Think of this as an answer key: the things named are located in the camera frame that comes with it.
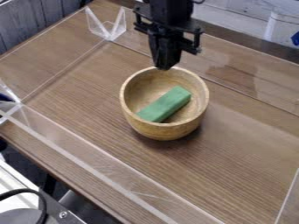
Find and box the black cable loop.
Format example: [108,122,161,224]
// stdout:
[0,187,49,224]

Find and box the white container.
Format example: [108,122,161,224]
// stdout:
[264,11,299,49]

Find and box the brown wooden bowl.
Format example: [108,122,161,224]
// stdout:
[119,66,211,141]

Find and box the clear acrylic corner bracket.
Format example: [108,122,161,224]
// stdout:
[84,7,127,42]

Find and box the grey metal clamp plate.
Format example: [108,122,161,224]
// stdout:
[40,190,88,224]

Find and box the green rectangular block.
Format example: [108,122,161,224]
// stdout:
[136,86,192,123]

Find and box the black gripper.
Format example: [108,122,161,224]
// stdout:
[133,0,203,70]

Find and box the clear acrylic barrier wall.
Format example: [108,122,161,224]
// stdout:
[0,83,299,224]

